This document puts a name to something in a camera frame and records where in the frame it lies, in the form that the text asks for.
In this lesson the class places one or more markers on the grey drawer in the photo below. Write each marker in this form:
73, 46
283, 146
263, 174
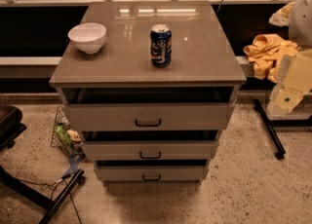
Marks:
149, 116
150, 145
151, 171

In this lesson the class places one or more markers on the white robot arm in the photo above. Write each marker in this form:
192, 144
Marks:
298, 17

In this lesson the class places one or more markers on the yellow crumpled cloth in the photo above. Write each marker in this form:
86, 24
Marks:
266, 53

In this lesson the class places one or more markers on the black stand leg right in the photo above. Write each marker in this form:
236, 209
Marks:
271, 125

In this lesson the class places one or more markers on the blue soda can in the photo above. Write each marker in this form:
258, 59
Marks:
160, 45

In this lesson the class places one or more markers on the white ceramic bowl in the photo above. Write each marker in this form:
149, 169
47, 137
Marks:
88, 37

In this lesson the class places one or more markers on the blue tape strip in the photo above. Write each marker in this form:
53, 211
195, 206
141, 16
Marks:
73, 165

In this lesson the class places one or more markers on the green bottle in basket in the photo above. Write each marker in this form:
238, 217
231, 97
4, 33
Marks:
62, 135

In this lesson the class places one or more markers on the black office chair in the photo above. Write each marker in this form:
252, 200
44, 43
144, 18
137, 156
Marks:
10, 126

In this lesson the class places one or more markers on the wire mesh basket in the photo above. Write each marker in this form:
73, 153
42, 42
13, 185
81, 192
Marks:
76, 148

